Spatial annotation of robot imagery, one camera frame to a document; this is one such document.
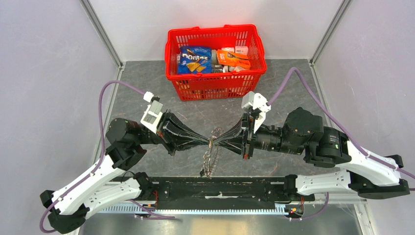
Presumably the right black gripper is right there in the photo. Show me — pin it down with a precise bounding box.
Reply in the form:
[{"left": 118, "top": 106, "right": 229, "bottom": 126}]
[{"left": 212, "top": 111, "right": 305, "bottom": 159}]

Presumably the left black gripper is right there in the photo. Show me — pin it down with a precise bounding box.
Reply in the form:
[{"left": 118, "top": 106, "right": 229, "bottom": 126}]
[{"left": 136, "top": 109, "right": 211, "bottom": 155}]

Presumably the metal disc with keyrings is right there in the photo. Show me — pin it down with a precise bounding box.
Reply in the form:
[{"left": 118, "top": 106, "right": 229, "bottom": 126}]
[{"left": 199, "top": 127, "right": 223, "bottom": 178}]

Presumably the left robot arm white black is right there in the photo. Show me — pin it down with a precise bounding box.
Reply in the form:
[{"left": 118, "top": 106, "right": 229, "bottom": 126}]
[{"left": 40, "top": 111, "right": 208, "bottom": 234}]

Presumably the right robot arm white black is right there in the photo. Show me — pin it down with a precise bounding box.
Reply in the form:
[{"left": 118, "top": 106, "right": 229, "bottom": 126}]
[{"left": 213, "top": 107, "right": 410, "bottom": 200}]

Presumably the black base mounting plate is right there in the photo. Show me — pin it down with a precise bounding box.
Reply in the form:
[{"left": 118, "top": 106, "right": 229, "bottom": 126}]
[{"left": 133, "top": 176, "right": 316, "bottom": 210}]

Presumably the blue Doritos chip bag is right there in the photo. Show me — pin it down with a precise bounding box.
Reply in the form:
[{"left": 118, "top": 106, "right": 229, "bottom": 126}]
[{"left": 177, "top": 46, "right": 212, "bottom": 75}]

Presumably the red plastic shopping basket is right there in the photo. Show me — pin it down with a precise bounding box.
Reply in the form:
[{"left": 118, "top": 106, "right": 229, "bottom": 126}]
[{"left": 164, "top": 24, "right": 267, "bottom": 101}]

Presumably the orange snack packet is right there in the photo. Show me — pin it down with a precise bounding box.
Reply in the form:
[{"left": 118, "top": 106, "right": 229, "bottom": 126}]
[{"left": 216, "top": 49, "right": 251, "bottom": 70}]

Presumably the glass jar in basket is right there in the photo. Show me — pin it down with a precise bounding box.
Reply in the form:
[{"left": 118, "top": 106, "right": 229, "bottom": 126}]
[{"left": 211, "top": 49, "right": 219, "bottom": 66}]

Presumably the pink white box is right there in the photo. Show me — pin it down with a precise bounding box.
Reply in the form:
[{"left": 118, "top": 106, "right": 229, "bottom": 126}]
[{"left": 234, "top": 46, "right": 249, "bottom": 55}]

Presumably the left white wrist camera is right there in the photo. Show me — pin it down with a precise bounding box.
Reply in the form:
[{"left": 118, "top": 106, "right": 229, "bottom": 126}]
[{"left": 140, "top": 91, "right": 163, "bottom": 134}]

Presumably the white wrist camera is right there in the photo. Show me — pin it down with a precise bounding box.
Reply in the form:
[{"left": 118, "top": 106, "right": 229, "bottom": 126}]
[
  {"left": 241, "top": 91, "right": 271, "bottom": 133},
  {"left": 140, "top": 91, "right": 163, "bottom": 134}
]

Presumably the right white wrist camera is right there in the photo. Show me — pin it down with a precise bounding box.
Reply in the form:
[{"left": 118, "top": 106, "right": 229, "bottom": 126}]
[{"left": 241, "top": 91, "right": 271, "bottom": 133}]

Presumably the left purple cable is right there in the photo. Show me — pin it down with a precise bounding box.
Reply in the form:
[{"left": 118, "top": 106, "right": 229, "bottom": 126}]
[{"left": 39, "top": 80, "right": 146, "bottom": 234}]

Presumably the purple cable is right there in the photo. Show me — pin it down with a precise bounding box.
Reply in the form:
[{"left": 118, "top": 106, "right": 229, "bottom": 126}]
[
  {"left": 267, "top": 67, "right": 415, "bottom": 221},
  {"left": 39, "top": 80, "right": 146, "bottom": 234}
]

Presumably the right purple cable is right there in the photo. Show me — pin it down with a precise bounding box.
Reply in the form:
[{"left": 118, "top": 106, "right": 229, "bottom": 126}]
[{"left": 267, "top": 67, "right": 415, "bottom": 221}]

